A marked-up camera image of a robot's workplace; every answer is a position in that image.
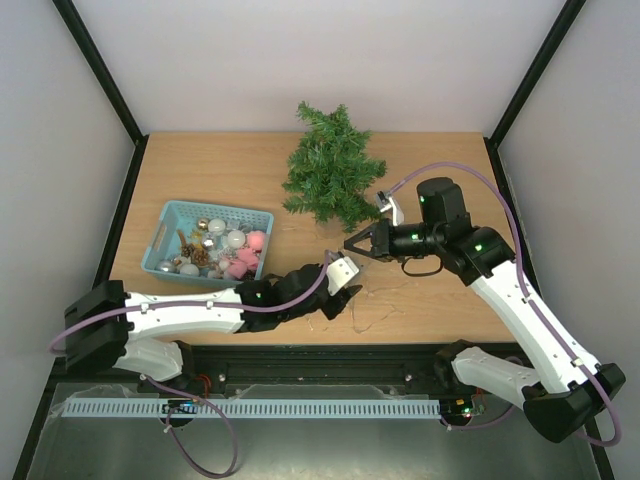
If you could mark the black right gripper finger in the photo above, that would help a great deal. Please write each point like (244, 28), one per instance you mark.
(365, 235)
(370, 253)

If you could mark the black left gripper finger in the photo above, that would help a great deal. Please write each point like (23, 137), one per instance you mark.
(351, 291)
(337, 306)

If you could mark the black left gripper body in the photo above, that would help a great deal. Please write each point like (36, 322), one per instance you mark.
(328, 311)

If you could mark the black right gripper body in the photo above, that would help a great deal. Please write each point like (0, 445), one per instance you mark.
(377, 241)

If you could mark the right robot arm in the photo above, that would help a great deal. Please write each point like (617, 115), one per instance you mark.
(564, 385)

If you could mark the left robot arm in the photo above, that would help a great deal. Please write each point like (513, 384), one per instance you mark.
(141, 333)

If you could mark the wooden tree base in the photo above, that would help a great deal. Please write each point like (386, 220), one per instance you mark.
(329, 229)

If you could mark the small green christmas tree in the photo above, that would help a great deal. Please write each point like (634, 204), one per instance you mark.
(331, 170)

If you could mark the pink felt ornament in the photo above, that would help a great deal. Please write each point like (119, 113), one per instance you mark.
(245, 262)

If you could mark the pink pompom ornament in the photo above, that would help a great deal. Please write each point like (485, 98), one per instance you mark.
(256, 240)

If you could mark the white frosted ball ornament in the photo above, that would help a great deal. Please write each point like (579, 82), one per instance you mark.
(217, 226)

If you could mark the pine cone ornament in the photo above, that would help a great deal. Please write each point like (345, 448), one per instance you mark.
(200, 257)

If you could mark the light blue plastic basket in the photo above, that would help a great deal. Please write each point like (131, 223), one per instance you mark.
(183, 216)

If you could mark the silver ball ornament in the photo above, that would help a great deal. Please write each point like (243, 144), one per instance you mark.
(166, 266)

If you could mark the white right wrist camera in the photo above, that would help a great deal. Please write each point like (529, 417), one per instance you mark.
(386, 203)

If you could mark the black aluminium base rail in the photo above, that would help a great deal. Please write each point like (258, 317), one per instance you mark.
(409, 368)

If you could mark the light blue cable duct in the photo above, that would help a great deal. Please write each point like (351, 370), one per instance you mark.
(252, 408)

